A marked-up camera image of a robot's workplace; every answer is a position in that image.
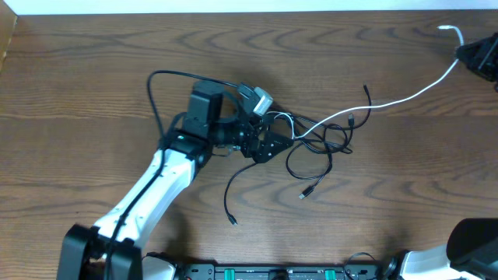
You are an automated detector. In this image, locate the black usb cable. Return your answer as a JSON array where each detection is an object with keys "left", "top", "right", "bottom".
[
  {"left": 285, "top": 83, "right": 373, "bottom": 201},
  {"left": 223, "top": 112, "right": 353, "bottom": 226}
]

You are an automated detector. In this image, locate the white usb cable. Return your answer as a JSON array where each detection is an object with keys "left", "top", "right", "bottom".
[{"left": 268, "top": 24, "right": 465, "bottom": 141}]

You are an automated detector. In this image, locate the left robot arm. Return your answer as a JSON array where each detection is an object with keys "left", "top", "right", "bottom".
[{"left": 57, "top": 80, "right": 293, "bottom": 279}]

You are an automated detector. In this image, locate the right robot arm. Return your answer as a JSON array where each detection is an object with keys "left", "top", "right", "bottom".
[{"left": 382, "top": 34, "right": 497, "bottom": 280}]

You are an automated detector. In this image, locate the left camera black cable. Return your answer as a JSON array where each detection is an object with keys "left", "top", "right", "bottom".
[{"left": 104, "top": 69, "right": 240, "bottom": 280}]

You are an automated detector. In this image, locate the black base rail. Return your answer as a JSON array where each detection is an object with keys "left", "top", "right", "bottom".
[{"left": 139, "top": 251, "right": 398, "bottom": 280}]

